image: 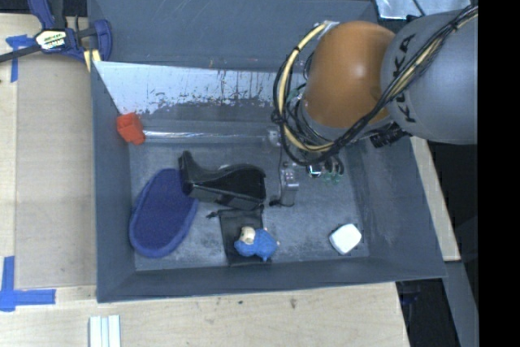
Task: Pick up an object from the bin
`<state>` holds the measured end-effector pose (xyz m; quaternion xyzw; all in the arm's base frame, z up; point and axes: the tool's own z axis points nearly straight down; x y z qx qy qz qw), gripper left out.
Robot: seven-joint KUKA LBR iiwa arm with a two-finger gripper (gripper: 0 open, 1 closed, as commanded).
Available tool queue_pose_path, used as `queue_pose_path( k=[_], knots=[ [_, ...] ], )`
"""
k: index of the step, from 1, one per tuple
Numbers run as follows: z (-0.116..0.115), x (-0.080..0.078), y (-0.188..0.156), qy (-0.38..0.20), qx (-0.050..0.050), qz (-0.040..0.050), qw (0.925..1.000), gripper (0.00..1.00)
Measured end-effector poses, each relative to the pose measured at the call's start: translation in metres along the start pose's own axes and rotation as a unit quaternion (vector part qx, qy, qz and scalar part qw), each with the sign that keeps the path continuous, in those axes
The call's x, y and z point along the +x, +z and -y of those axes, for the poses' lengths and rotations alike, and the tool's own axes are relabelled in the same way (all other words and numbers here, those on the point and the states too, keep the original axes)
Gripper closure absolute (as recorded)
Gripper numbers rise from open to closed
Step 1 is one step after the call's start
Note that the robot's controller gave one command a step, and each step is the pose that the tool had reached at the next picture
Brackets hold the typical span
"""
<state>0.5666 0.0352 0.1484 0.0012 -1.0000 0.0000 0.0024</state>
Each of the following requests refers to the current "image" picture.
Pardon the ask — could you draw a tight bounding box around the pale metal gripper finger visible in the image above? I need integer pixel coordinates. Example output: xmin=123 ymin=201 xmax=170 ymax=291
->
xmin=280 ymin=167 xmax=301 ymax=207

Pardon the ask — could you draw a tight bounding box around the grey metal bin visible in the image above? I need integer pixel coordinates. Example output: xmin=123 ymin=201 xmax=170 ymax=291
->
xmin=85 ymin=0 xmax=449 ymax=304

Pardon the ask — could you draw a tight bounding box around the white rounded block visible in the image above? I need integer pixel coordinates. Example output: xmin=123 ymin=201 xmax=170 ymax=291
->
xmin=328 ymin=223 xmax=363 ymax=256

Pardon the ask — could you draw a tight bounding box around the clear tube with red cap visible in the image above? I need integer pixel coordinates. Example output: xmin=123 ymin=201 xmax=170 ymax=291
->
xmin=116 ymin=111 xmax=282 ymax=148

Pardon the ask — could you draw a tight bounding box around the blue toy figure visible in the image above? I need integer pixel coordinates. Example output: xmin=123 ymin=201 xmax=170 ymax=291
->
xmin=233 ymin=226 xmax=281 ymax=262

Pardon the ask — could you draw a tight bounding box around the blue oval pad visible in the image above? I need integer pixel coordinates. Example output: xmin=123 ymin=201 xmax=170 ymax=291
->
xmin=128 ymin=167 xmax=200 ymax=259

